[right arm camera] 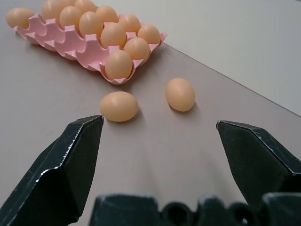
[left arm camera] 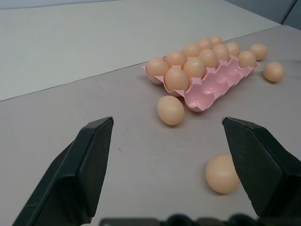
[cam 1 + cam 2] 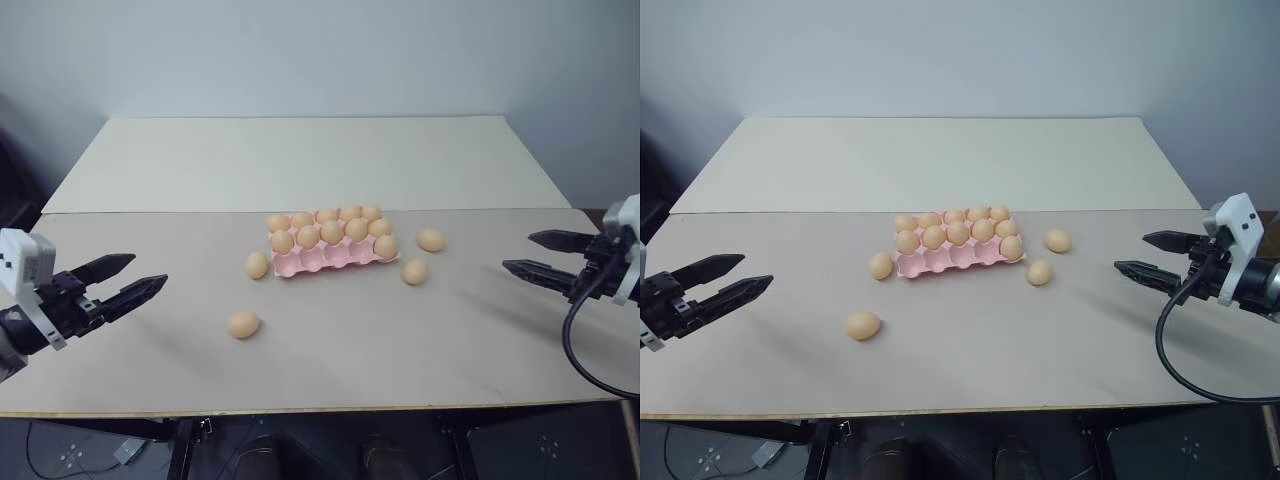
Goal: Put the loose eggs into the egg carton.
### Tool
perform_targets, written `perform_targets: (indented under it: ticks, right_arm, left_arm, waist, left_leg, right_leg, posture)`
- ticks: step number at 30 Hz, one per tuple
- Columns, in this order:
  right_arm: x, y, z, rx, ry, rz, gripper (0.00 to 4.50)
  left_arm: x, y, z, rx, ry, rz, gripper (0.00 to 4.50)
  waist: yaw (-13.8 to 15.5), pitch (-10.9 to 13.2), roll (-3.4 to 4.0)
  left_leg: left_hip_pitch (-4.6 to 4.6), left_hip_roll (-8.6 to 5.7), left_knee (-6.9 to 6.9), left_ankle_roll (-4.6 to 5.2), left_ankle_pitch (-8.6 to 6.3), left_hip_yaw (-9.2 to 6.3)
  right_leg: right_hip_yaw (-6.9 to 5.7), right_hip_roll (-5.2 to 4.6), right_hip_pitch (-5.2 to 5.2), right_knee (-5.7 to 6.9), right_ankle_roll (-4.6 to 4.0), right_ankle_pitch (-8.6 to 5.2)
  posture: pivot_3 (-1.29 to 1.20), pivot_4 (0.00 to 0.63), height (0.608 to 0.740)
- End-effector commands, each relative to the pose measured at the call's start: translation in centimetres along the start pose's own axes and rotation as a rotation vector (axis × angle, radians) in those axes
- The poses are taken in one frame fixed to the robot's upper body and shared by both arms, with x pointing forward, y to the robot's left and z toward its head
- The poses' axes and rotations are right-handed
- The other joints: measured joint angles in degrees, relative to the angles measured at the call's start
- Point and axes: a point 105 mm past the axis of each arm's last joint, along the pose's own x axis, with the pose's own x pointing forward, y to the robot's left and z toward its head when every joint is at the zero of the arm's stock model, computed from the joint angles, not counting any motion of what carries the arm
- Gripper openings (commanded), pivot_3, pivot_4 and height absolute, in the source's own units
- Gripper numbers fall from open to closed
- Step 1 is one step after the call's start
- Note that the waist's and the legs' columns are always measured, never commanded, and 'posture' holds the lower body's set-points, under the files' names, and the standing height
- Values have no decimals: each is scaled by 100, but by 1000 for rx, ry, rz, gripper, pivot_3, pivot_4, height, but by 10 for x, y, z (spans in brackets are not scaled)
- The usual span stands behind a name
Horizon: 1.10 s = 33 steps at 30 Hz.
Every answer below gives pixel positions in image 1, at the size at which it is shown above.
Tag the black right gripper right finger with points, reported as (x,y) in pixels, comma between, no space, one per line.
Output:
(256,160)

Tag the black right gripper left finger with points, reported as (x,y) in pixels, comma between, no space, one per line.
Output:
(58,174)

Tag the pink egg tray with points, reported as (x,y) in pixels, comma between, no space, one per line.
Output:
(77,44)

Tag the brown egg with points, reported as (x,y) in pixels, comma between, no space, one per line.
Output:
(118,64)
(85,5)
(118,106)
(20,17)
(149,34)
(137,48)
(70,17)
(129,23)
(67,2)
(113,34)
(91,24)
(50,10)
(107,13)
(180,94)

